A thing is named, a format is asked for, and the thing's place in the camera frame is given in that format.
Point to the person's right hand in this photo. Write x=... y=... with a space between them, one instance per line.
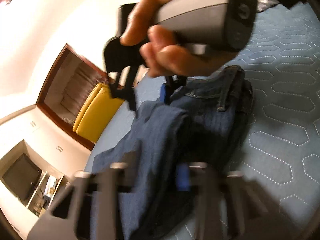
x=162 y=54

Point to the blue quilted bed cover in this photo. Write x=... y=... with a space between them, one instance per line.
x=280 y=153

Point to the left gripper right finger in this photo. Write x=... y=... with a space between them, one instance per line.
x=226 y=206

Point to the cream wardrobe with shelves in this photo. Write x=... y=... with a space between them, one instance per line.
x=38 y=160

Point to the grey star-print duvet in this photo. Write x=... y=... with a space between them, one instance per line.
x=263 y=5

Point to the black flat television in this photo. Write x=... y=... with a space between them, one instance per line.
x=22 y=177

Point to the yellow padded chair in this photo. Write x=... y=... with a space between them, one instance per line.
x=95 y=114

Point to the dark blue denim jeans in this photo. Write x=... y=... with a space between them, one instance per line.
x=203 y=123

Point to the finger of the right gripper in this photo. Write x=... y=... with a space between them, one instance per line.
x=170 y=86
x=124 y=62

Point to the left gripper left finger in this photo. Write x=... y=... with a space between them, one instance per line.
x=69 y=215

